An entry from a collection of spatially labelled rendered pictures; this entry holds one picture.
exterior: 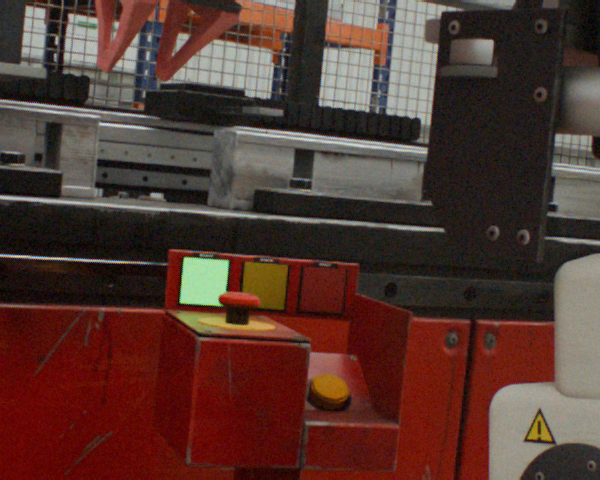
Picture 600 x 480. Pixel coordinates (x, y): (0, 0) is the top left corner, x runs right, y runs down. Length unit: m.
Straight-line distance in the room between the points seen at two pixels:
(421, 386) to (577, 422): 0.79
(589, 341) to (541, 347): 0.90
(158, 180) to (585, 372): 1.08
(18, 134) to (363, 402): 0.49
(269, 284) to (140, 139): 0.54
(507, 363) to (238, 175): 0.42
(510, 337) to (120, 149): 0.58
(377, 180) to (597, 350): 0.90
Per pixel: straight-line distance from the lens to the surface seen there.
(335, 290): 1.35
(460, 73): 0.88
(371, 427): 1.22
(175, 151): 1.84
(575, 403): 0.85
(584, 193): 1.93
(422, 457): 1.65
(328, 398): 1.26
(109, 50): 0.98
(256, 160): 1.61
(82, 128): 1.51
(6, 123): 1.48
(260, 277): 1.32
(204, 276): 1.31
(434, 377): 1.64
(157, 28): 3.59
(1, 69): 1.21
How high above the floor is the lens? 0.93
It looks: 3 degrees down
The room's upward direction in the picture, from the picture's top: 6 degrees clockwise
